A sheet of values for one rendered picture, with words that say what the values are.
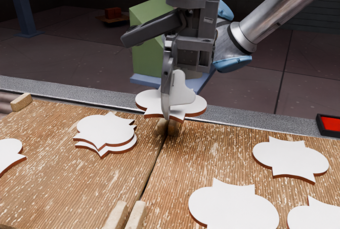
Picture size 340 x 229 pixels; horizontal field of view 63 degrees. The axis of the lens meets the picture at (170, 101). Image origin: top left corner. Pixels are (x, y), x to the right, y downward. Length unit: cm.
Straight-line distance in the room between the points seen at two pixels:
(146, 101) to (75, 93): 39
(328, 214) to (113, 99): 59
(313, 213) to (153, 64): 73
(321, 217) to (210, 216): 17
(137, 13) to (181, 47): 59
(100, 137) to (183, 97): 22
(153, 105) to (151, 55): 52
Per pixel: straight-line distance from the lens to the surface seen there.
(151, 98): 55
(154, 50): 102
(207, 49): 45
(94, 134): 62
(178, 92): 48
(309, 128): 77
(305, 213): 52
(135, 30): 49
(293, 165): 59
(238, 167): 57
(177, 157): 58
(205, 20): 46
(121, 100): 82
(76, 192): 54
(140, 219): 45
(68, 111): 76
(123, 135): 61
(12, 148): 67
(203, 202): 49
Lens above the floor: 132
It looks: 30 degrees down
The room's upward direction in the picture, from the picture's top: straight up
